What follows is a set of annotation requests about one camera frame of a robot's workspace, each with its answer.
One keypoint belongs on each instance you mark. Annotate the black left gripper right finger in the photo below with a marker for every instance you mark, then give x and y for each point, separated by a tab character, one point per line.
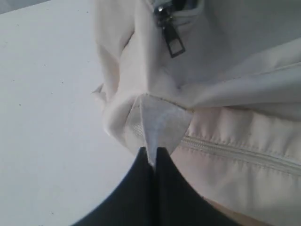
178	203

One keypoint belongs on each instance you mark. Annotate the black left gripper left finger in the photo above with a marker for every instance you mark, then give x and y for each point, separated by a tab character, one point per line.
130	203

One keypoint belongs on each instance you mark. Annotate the beige fabric duffel bag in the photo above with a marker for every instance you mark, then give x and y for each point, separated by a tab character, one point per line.
228	109

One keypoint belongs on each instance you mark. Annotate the metal side zipper pull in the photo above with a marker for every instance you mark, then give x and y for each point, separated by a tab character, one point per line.
163	12

